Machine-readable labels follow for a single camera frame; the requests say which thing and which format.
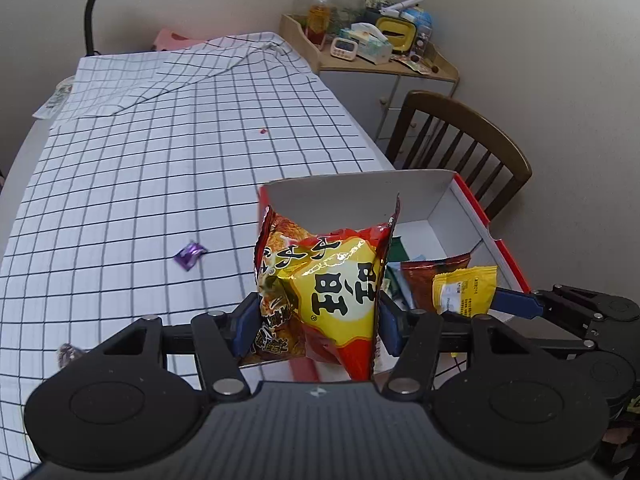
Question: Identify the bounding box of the white tube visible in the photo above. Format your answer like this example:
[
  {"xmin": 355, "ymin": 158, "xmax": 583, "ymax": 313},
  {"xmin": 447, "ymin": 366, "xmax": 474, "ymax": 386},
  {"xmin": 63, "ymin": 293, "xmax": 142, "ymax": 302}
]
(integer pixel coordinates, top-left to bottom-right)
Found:
[{"xmin": 380, "ymin": 0, "xmax": 427, "ymax": 14}]

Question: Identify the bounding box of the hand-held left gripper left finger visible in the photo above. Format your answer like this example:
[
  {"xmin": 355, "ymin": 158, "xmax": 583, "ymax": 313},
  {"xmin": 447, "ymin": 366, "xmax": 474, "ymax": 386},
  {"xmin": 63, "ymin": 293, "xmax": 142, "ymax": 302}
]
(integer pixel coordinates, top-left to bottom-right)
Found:
[{"xmin": 102, "ymin": 292, "xmax": 262, "ymax": 402}]

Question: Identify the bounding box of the clear plastic bottle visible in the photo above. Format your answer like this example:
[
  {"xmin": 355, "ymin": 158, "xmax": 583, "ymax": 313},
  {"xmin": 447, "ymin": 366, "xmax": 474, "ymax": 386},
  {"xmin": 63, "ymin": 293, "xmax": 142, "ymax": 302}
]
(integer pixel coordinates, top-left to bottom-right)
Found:
[{"xmin": 305, "ymin": 0, "xmax": 335, "ymax": 45}]

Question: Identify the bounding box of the white checked tablecloth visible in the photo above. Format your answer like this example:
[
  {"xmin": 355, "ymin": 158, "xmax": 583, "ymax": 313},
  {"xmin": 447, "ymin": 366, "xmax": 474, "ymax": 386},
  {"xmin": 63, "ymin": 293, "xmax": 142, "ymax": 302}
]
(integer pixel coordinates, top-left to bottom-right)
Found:
[{"xmin": 0, "ymin": 32, "xmax": 399, "ymax": 463}]

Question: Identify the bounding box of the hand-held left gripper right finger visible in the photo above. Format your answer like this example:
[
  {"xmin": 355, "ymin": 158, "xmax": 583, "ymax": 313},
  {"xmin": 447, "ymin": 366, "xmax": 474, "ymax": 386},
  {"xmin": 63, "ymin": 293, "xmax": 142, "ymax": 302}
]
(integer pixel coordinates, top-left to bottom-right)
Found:
[{"xmin": 377, "ymin": 292, "xmax": 540, "ymax": 397}]

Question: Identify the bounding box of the grey cabinet with wooden top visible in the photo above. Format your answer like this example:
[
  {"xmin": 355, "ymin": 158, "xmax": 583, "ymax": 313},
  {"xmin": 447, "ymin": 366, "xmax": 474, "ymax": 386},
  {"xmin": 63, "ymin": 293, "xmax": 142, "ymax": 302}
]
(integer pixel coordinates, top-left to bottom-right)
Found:
[{"xmin": 279, "ymin": 12, "xmax": 460, "ymax": 171}]

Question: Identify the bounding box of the purple candy wrapper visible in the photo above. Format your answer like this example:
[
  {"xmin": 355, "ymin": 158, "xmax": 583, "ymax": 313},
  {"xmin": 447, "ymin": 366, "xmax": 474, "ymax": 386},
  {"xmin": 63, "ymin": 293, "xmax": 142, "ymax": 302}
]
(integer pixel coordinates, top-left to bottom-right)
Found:
[{"xmin": 173, "ymin": 241, "xmax": 209, "ymax": 272}]

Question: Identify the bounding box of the yellow and black box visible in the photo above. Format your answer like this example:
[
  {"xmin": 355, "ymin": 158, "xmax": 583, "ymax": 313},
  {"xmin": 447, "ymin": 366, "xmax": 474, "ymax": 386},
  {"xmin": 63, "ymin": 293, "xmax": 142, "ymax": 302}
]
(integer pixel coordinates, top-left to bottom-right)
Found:
[{"xmin": 375, "ymin": 16, "xmax": 420, "ymax": 56}]

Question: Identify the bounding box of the yellow snack packet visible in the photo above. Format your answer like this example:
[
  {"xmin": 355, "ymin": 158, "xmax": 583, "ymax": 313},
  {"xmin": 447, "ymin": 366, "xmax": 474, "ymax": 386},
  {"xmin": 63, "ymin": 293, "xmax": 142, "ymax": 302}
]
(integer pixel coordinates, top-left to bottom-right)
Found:
[{"xmin": 432, "ymin": 265, "xmax": 500, "ymax": 317}]

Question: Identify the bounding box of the tissue box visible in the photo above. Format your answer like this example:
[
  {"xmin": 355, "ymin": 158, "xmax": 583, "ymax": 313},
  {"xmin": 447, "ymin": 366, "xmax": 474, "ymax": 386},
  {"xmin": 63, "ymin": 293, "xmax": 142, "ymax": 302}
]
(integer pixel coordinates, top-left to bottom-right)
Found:
[{"xmin": 350, "ymin": 23, "xmax": 395, "ymax": 65}]

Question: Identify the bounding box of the white kitchen timer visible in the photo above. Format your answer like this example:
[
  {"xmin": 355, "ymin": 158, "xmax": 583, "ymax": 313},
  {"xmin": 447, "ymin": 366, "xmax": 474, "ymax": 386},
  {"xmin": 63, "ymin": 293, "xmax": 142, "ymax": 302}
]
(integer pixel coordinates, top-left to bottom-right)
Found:
[{"xmin": 328, "ymin": 34, "xmax": 357, "ymax": 60}]

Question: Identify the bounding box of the blue and white container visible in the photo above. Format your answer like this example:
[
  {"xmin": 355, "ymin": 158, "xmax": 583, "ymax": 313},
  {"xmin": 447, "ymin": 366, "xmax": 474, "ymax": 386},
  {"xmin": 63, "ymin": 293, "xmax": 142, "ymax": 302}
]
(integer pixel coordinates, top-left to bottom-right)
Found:
[{"xmin": 401, "ymin": 7, "xmax": 435, "ymax": 44}]

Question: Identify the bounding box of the orange-brown snack bag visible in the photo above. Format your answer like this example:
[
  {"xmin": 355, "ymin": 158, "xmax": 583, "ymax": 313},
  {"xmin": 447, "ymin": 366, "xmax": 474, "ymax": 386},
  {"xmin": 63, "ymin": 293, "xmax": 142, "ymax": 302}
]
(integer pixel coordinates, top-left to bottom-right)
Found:
[{"xmin": 400, "ymin": 254, "xmax": 472, "ymax": 317}]

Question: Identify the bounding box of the pink object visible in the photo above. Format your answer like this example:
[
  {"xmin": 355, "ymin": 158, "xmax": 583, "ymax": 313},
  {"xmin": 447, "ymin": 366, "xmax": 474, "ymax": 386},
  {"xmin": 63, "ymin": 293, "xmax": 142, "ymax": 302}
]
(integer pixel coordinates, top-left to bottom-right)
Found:
[{"xmin": 152, "ymin": 28, "xmax": 207, "ymax": 52}]

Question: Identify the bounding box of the green snack packet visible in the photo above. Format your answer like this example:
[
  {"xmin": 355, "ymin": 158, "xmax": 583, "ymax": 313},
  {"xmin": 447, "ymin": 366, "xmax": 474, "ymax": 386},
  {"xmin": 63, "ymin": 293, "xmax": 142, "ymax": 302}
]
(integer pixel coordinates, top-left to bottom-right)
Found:
[{"xmin": 386, "ymin": 237, "xmax": 416, "ymax": 311}]

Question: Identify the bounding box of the brown wooden chair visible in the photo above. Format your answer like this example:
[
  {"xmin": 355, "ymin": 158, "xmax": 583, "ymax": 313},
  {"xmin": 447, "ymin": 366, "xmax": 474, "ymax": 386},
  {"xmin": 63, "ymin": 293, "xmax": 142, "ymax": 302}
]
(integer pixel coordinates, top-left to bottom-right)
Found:
[{"xmin": 385, "ymin": 90, "xmax": 534, "ymax": 222}]

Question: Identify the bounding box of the printed paper leaflet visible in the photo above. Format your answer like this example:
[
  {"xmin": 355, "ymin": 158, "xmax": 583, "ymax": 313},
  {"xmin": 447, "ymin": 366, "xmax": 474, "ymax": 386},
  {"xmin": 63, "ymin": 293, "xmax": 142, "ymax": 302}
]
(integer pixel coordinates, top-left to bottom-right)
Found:
[{"xmin": 33, "ymin": 75, "xmax": 77, "ymax": 121}]

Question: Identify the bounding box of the white and red cardboard box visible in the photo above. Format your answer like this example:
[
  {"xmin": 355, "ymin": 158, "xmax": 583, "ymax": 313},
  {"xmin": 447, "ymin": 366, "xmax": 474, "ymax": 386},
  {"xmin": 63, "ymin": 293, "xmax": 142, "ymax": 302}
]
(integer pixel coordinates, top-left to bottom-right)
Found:
[{"xmin": 257, "ymin": 170, "xmax": 532, "ymax": 384}]

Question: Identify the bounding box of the red and yellow snack bag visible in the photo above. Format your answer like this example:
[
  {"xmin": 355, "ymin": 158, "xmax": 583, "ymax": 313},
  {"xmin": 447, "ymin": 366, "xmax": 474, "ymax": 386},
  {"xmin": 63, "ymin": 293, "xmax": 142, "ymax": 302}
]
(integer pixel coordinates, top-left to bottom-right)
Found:
[{"xmin": 252, "ymin": 193, "xmax": 402, "ymax": 384}]

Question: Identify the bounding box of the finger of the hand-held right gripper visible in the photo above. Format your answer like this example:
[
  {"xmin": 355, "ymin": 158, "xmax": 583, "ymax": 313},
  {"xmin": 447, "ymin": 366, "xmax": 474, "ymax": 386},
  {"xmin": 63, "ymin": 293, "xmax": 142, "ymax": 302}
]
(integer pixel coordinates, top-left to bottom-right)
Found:
[
  {"xmin": 491, "ymin": 283, "xmax": 640, "ymax": 350},
  {"xmin": 441, "ymin": 310, "xmax": 589, "ymax": 356}
]

